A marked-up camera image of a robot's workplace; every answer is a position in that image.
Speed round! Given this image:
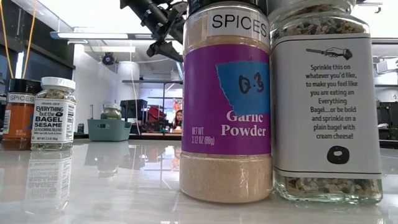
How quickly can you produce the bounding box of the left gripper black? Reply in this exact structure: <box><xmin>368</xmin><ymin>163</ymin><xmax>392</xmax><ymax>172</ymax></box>
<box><xmin>146</xmin><ymin>0</ymin><xmax>187</xmax><ymax>63</ymax></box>

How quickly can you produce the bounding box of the green lid spice jar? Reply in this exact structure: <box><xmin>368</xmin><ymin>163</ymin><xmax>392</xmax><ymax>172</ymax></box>
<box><xmin>99</xmin><ymin>103</ymin><xmax>123</xmax><ymax>121</ymax></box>

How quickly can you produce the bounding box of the bagel seasoning jar white lid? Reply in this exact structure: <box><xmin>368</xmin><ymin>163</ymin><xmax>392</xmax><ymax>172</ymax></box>
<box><xmin>267</xmin><ymin>0</ymin><xmax>383</xmax><ymax>205</ymax></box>
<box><xmin>30</xmin><ymin>77</ymin><xmax>77</xmax><ymax>152</ymax></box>

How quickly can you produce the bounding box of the orange spice jar black lid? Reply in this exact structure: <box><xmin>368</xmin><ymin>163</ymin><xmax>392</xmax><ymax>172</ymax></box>
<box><xmin>1</xmin><ymin>78</ymin><xmax>42</xmax><ymax>151</ymax></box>

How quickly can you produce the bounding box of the grey metal shelf rack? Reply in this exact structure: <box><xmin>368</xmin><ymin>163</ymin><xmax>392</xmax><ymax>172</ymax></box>
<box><xmin>122</xmin><ymin>79</ymin><xmax>184</xmax><ymax>114</ymax></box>

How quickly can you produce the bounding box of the white cylindrical tank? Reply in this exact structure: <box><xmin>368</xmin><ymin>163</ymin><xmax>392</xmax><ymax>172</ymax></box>
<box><xmin>117</xmin><ymin>60</ymin><xmax>141</xmax><ymax>82</ymax></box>

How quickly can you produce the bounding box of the black round ceiling fixture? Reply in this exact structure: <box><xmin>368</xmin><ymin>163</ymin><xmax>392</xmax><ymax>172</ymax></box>
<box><xmin>101</xmin><ymin>52</ymin><xmax>116</xmax><ymax>66</ymax></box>

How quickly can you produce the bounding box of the red background object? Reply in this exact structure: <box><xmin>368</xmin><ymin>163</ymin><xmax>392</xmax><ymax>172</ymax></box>
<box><xmin>147</xmin><ymin>106</ymin><xmax>168</xmax><ymax>124</ymax></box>

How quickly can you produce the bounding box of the black box in background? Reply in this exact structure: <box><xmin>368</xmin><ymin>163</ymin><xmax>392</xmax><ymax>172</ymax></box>
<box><xmin>119</xmin><ymin>98</ymin><xmax>149</xmax><ymax>119</ymax></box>

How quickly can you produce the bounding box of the long ceiling light bar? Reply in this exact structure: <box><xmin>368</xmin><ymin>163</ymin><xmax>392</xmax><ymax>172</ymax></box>
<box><xmin>49</xmin><ymin>30</ymin><xmax>184</xmax><ymax>40</ymax></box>

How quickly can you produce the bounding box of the garlic powder jar purple label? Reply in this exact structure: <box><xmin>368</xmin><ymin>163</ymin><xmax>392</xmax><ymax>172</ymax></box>
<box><xmin>179</xmin><ymin>0</ymin><xmax>274</xmax><ymax>204</ymax></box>

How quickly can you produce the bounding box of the person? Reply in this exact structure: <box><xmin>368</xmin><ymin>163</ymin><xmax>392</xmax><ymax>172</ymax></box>
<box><xmin>172</xmin><ymin>109</ymin><xmax>184</xmax><ymax>131</ymax></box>

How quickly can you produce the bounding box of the wooden background workbench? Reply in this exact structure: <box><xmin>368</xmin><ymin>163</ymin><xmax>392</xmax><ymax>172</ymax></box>
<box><xmin>130</xmin><ymin>132</ymin><xmax>183</xmax><ymax>141</ymax></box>

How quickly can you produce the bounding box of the blue-grey plastic bin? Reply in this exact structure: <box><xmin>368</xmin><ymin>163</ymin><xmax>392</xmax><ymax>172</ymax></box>
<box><xmin>87</xmin><ymin>119</ymin><xmax>132</xmax><ymax>142</ymax></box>

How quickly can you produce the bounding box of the overhead rig bar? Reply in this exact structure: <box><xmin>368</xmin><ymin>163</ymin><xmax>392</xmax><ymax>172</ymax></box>
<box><xmin>356</xmin><ymin>1</ymin><xmax>384</xmax><ymax>14</ymax></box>

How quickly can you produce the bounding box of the black computer monitor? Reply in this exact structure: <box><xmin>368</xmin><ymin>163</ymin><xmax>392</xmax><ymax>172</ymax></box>
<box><xmin>382</xmin><ymin>101</ymin><xmax>398</xmax><ymax>141</ymax></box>

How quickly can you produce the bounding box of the white hanging cable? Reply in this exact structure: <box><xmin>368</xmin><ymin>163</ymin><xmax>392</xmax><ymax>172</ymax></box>
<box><xmin>129</xmin><ymin>39</ymin><xmax>141</xmax><ymax>135</ymax></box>

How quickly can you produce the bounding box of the yellow hanging cable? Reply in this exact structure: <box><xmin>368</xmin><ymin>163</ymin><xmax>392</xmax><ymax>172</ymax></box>
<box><xmin>0</xmin><ymin>0</ymin><xmax>15</xmax><ymax>79</ymax></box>
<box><xmin>21</xmin><ymin>0</ymin><xmax>39</xmax><ymax>79</ymax></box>

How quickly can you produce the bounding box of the white wall-mounted box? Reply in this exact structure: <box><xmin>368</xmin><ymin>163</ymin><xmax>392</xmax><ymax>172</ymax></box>
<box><xmin>375</xmin><ymin>58</ymin><xmax>398</xmax><ymax>75</ymax></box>

